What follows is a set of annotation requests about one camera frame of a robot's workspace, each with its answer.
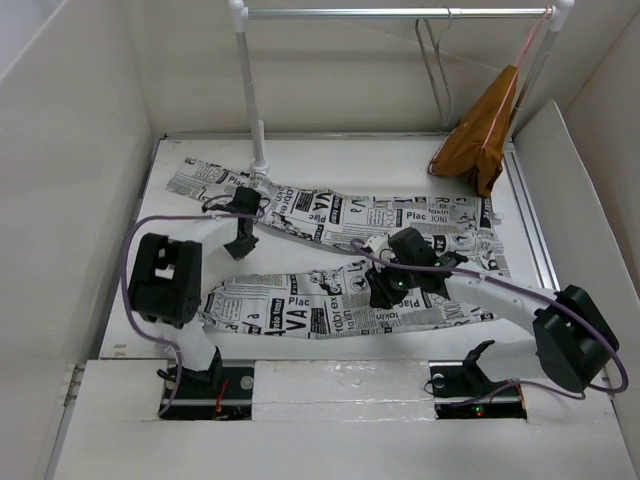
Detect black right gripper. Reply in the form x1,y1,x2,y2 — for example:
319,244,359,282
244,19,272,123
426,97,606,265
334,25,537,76
365,255,419,310

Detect newspaper print trousers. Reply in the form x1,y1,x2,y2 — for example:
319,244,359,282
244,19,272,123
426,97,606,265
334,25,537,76
166,158,509,340

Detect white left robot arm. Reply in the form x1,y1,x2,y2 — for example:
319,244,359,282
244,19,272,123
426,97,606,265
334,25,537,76
127,187,261,397

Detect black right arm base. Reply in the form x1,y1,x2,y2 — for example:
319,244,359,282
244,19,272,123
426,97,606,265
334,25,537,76
423,340,527,420

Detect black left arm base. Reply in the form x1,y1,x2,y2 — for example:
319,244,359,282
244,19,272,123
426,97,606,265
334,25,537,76
156,353,255,421

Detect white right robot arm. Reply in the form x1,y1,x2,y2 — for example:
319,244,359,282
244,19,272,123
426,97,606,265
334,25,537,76
351,228,629,396

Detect brown hanging garment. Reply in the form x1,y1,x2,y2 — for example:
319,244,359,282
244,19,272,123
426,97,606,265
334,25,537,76
429,65,518,198

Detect white cardboard panel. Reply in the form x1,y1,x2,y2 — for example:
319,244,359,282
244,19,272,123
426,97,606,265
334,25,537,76
515,100,639,365

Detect white metal clothes rack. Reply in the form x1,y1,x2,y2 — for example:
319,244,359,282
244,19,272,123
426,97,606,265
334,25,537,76
221,1,575,173

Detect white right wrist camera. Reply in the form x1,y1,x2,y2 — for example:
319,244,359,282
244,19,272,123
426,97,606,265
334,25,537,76
361,235,393,258

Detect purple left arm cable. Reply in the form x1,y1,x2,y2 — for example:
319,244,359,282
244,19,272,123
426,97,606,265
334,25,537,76
121,192,266,416

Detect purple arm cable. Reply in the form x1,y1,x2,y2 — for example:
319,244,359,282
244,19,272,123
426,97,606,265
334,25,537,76
349,237,630,401
121,192,266,416

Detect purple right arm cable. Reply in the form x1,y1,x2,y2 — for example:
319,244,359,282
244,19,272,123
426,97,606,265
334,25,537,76
349,237,630,401

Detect grey wire hanger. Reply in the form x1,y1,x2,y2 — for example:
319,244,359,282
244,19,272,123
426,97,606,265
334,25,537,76
414,8,454,128

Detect pink wire hanger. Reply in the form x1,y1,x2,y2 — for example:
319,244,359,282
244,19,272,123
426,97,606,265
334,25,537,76
481,4,553,150

